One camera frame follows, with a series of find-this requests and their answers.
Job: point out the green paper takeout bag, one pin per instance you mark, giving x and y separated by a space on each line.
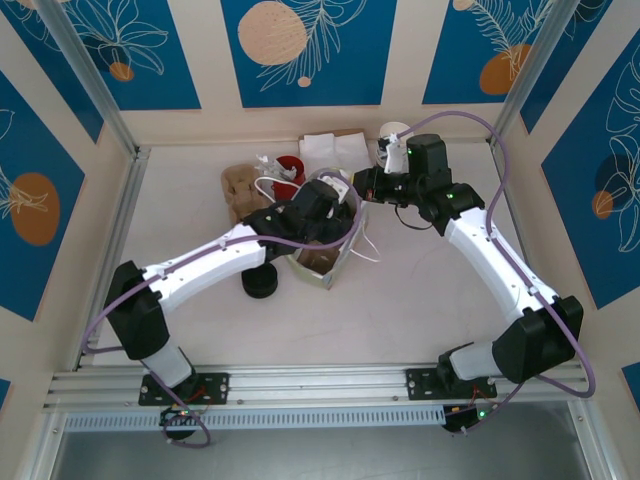
350 250

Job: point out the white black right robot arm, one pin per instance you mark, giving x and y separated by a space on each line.
500 265

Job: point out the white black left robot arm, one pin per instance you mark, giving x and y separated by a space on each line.
210 260

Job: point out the white napkin stack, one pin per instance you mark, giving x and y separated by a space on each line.
352 147
317 150

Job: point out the stack of paper cups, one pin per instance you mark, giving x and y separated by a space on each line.
406 129

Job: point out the red metal cup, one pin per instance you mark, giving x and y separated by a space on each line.
292 164

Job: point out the white napkins stack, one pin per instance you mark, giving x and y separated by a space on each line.
350 132

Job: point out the white paper sachets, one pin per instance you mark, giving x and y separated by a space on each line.
265 162

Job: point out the stack of cardboard cup carriers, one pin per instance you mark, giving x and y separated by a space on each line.
240 185

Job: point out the aluminium frame post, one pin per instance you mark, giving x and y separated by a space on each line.
83 65
542 45

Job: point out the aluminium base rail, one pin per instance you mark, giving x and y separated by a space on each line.
320 385

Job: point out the aluminium side rail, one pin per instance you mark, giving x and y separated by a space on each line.
127 210

